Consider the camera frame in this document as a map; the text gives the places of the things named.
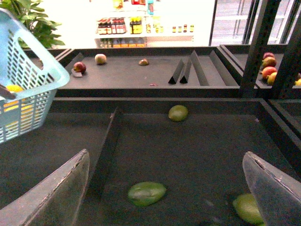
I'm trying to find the green potted plant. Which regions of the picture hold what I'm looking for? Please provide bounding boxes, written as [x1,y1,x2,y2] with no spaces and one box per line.
[0,0,65,48]

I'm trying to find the green mango far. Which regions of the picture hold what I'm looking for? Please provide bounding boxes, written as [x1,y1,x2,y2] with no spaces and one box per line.
[168,105,189,122]

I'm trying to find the black shelf divider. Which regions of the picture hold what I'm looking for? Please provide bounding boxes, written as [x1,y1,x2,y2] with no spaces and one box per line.
[87,107,123,197]

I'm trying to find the light blue plastic basket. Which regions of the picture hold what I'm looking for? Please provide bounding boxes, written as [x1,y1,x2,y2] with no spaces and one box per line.
[0,9,70,143]

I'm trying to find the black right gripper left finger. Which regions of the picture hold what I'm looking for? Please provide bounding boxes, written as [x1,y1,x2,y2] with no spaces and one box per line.
[0,149,90,226]

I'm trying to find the large yellow lemon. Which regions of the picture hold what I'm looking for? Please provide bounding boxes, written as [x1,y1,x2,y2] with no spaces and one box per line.
[6,84,24,92]

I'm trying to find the bottles on white shelf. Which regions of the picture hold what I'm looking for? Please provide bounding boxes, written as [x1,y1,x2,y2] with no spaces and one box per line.
[95,0,195,48]

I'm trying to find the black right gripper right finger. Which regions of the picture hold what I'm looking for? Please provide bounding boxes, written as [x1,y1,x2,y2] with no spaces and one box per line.
[242,152,301,226]

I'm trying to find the green mango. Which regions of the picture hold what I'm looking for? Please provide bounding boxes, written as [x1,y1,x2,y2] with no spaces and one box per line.
[168,105,189,122]
[232,193,264,226]
[127,181,167,207]

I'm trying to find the brown basket handle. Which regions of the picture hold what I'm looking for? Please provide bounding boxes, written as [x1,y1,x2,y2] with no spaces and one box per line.
[0,84,16,100]

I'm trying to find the green mango middle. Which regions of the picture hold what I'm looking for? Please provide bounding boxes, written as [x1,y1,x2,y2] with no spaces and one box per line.
[127,181,167,207]

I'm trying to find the green mango near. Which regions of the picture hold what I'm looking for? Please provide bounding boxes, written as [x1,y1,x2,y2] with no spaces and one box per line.
[232,193,264,226]

